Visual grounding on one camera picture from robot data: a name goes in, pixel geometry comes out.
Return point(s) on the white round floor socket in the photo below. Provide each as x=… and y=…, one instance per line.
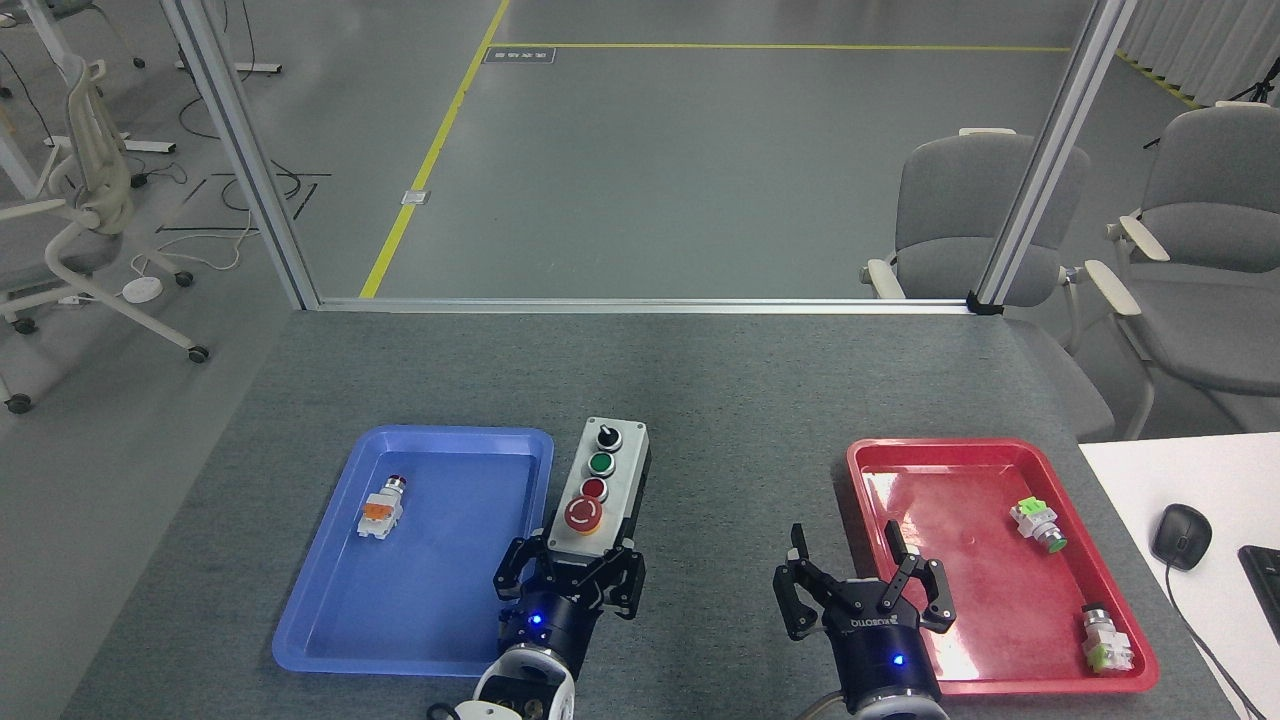
x=142, y=289

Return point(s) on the red push button orange switch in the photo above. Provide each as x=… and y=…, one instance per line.
x=382, y=510

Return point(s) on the white side table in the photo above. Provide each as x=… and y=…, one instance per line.
x=1130, y=480

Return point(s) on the silver floor plate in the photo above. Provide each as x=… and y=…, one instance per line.
x=415, y=197

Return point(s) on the black computer mouse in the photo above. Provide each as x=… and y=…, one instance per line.
x=1182, y=535

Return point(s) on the silver push button green switch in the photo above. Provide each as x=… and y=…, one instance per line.
x=1105, y=640

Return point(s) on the grey floor sign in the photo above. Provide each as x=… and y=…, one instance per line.
x=520, y=55

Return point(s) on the blue plastic tray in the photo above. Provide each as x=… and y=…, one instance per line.
x=440, y=560

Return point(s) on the black tripod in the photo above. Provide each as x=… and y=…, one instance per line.
x=1262, y=92

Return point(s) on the white desk foot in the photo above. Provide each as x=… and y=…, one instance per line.
x=140, y=146
x=250, y=68

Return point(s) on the silver aluminium post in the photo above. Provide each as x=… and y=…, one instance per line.
x=240, y=150
x=1060, y=150

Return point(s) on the grey control box with buttons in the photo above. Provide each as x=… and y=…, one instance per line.
x=622, y=470

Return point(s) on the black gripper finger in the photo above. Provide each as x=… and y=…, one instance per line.
x=932, y=590
x=798, y=600
x=625, y=585
x=520, y=570

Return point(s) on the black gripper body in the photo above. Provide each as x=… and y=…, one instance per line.
x=550, y=620
x=880, y=650

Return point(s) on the white mesh office chair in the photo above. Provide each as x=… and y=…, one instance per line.
x=98, y=200

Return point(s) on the black keyboard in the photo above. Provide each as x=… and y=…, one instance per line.
x=1265, y=590

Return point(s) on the white curtain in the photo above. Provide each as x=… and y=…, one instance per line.
x=1200, y=40

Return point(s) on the red plastic tray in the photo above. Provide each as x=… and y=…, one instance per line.
x=1040, y=620

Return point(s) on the grey armchair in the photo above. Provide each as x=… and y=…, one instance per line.
x=950, y=190
x=1210, y=170

